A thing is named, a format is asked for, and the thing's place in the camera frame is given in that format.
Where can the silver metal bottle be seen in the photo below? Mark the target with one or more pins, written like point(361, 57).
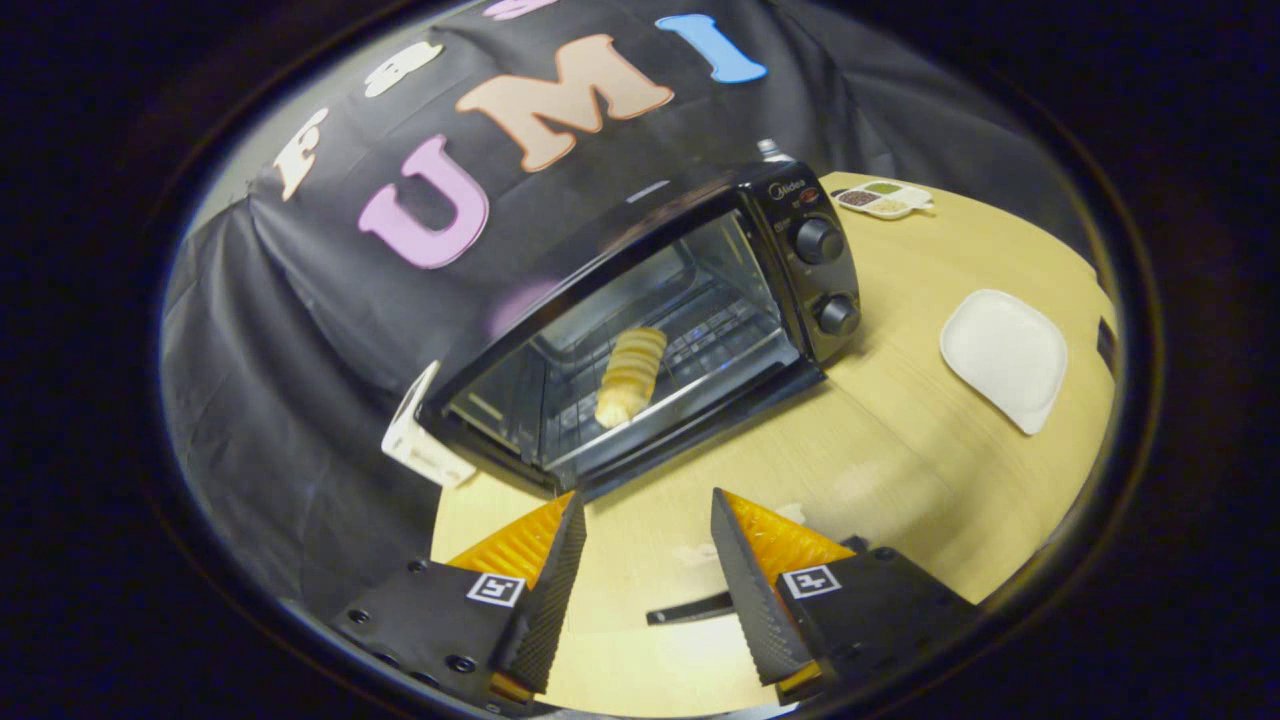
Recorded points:
point(772, 152)

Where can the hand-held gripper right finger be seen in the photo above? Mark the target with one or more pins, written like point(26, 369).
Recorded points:
point(755, 600)

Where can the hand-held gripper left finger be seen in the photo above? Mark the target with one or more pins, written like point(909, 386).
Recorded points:
point(545, 600)

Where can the white square plate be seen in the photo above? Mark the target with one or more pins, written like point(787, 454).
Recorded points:
point(1005, 355)

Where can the black backdrop cloth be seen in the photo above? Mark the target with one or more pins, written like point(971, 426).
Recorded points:
point(300, 350)

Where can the black toaster oven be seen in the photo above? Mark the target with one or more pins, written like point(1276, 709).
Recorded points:
point(815, 290)

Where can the white divided condiment dish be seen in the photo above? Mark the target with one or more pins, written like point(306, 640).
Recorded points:
point(885, 200)

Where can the yellow ridged pastry roll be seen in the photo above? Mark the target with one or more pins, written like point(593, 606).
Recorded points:
point(630, 375)

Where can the white pop-up toaster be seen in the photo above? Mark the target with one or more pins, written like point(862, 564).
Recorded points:
point(425, 450)

